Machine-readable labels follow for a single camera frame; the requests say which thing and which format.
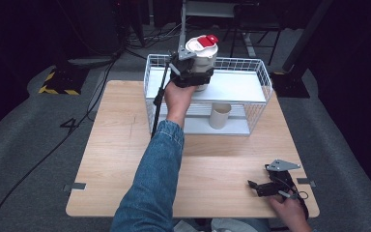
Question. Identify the person's left hand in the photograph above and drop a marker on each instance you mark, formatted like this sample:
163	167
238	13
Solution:
177	98

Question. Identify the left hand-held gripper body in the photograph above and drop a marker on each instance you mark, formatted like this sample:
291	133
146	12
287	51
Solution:
180	72

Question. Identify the person's right hand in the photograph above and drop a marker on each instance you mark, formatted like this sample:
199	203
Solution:
288	211

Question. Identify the person's legs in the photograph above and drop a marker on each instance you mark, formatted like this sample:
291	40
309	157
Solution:
232	225

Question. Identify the white desk frame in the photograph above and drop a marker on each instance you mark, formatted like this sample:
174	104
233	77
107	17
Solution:
206	9

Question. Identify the black slanted stand post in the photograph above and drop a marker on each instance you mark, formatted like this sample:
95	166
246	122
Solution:
306	32

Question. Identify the white tumbler with red lid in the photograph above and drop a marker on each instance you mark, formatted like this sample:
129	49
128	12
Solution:
204	53

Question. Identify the black stand base plate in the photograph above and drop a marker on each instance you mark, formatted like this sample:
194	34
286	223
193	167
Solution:
290	85

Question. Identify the black chair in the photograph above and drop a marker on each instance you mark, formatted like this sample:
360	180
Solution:
254	22

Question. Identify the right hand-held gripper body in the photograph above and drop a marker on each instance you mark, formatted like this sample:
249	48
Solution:
278	187

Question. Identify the black yellow striped stand base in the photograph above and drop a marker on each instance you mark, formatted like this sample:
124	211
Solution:
62	82

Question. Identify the white paper cup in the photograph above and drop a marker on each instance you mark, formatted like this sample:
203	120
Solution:
219	117

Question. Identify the grey tape strip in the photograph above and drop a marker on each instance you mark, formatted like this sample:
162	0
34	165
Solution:
306	182
75	186

